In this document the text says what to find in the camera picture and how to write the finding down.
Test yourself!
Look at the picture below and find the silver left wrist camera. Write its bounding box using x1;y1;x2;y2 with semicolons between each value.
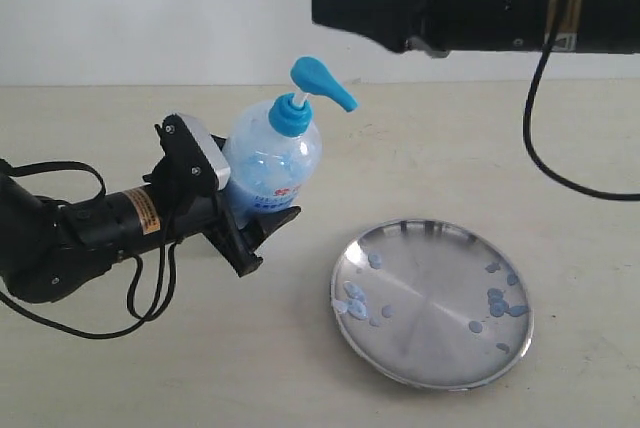
157;112;231;196

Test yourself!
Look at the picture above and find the blue pump lotion bottle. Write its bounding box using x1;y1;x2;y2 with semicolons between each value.
223;56;358;228

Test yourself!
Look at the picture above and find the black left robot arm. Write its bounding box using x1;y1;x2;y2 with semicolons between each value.
1;135;301;304

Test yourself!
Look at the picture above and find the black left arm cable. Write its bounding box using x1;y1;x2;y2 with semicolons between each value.
0;160;179;341

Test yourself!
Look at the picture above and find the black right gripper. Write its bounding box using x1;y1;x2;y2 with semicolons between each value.
311;0;548;58

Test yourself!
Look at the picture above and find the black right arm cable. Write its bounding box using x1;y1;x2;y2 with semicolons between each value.
522;0;640;201

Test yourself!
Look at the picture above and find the round stainless steel plate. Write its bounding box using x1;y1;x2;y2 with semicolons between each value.
329;218;534;391

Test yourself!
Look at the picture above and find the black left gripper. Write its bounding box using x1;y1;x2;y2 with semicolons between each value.
142;133;303;279

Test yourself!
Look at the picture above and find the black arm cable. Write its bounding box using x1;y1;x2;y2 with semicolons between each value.
522;0;640;201
0;160;179;341

